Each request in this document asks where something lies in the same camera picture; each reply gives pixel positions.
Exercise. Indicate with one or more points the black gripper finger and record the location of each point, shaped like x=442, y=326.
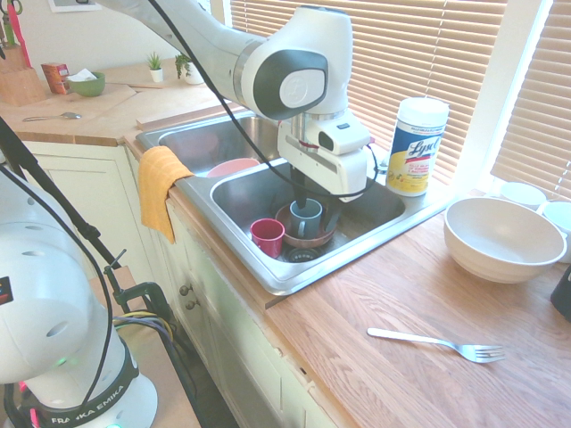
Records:
x=333, y=214
x=301, y=187

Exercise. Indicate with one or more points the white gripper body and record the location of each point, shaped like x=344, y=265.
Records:
x=343, y=174

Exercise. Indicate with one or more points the silver metal fork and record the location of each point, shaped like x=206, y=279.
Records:
x=415, y=338

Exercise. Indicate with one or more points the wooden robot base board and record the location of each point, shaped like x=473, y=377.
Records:
x=149, y=354

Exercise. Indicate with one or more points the stainless steel double sink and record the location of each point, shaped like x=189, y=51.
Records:
x=379, y=209

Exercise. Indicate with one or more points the sink drain strainer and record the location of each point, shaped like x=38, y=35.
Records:
x=303, y=256

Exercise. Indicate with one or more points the grey mug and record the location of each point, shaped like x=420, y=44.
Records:
x=313, y=223

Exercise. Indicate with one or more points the brown wooden bowl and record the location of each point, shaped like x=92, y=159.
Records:
x=308, y=243

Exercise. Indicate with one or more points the chrome faucet base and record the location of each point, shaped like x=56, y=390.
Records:
x=383, y=168

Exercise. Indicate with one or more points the red plastic cup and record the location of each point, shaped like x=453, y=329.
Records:
x=267, y=243

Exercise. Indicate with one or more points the pink plate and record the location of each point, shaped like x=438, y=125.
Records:
x=229, y=168

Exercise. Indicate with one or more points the Lysol wipes canister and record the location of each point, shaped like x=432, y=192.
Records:
x=415, y=151

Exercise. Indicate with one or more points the orange dish cloth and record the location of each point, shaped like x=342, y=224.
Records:
x=156, y=187

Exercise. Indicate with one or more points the trailing potted plant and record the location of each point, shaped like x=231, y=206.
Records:
x=192, y=78

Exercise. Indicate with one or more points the brass cabinet knob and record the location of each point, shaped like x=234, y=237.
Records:
x=192, y=305
x=184, y=290

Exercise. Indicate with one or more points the large cream bowl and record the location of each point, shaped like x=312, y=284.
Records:
x=490, y=236

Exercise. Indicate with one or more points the white ceramic cup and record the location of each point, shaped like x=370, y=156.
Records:
x=522, y=194

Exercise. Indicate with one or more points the small spiky potted plant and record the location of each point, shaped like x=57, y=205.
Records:
x=155, y=71

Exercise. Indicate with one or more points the green metal clamp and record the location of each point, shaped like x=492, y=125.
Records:
x=134, y=292

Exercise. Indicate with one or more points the narrow wooden window blind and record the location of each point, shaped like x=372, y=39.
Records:
x=540, y=111

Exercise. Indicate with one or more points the small white bowls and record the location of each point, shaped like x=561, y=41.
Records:
x=560, y=218

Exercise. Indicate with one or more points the green bowl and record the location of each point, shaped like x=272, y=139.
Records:
x=89, y=88

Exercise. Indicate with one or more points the silver metal spoon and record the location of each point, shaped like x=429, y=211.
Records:
x=71, y=115

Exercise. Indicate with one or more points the black container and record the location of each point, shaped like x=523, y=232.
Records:
x=563, y=294

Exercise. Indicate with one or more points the white crumpled paper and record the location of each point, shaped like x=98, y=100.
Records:
x=82, y=76

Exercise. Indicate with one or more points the orange cardboard box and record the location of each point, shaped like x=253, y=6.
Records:
x=53, y=78

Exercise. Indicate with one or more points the white framed picture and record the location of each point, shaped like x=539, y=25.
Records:
x=73, y=5

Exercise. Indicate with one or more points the wooden knife block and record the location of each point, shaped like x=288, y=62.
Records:
x=20, y=87

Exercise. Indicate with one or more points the black camera stand pole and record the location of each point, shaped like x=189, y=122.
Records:
x=27, y=156

